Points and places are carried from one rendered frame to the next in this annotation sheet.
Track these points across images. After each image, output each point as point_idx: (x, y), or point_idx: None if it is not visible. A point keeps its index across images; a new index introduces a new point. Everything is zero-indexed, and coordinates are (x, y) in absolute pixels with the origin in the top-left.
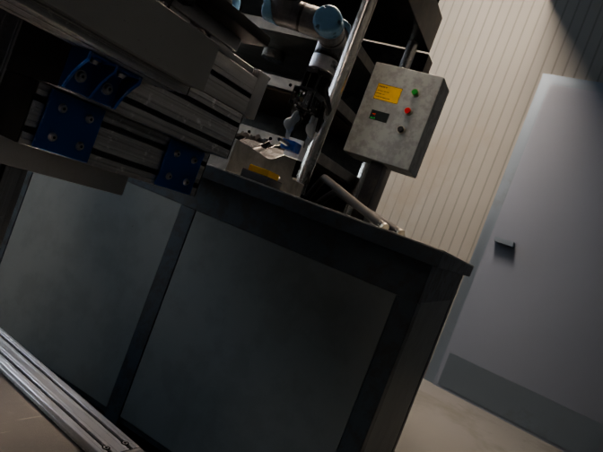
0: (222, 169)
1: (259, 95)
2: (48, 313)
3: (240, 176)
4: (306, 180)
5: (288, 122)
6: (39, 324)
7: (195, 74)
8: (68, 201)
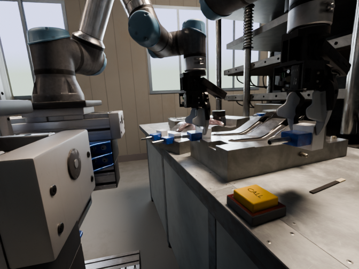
0: (211, 195)
1: (27, 212)
2: (180, 253)
3: (224, 207)
4: (354, 121)
5: (284, 110)
6: (180, 257)
7: None
8: (173, 189)
